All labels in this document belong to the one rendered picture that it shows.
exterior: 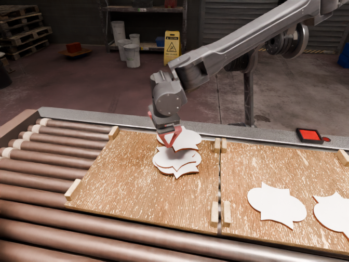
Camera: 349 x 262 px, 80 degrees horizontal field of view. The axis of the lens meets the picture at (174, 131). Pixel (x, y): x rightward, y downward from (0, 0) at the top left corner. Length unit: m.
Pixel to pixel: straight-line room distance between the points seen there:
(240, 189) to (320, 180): 0.25
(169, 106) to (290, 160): 0.49
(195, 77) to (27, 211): 0.57
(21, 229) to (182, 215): 0.41
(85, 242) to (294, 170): 0.63
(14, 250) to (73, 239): 0.13
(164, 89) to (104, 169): 0.37
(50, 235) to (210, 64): 0.57
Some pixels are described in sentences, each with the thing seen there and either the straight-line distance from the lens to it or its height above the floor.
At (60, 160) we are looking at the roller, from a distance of 0.83.
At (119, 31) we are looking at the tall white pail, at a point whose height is 0.43.
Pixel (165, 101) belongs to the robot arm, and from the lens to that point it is 0.45.
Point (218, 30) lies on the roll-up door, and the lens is 5.28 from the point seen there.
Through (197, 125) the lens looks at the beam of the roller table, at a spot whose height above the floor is 0.91.
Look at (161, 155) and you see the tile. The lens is 0.68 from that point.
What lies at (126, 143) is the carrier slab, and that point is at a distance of 0.78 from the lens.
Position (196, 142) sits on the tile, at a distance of 0.65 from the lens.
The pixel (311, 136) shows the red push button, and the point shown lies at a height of 0.93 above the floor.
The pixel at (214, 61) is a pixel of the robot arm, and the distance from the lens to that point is 0.53.
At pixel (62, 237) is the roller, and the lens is 0.63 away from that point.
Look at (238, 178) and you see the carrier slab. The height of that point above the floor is 0.94.
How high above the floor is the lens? 1.43
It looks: 37 degrees down
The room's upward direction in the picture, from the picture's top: straight up
